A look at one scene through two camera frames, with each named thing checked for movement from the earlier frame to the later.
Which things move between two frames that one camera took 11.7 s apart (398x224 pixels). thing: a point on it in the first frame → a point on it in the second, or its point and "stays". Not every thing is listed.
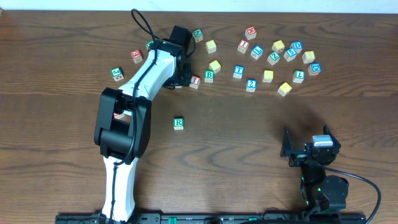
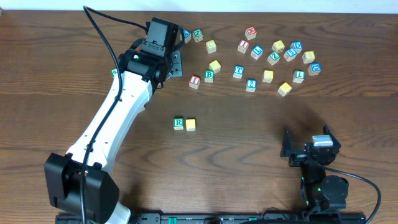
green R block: (178, 123) stays
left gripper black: (185, 74) → (177, 64)
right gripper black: (304, 155) stays
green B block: (209, 76) stays
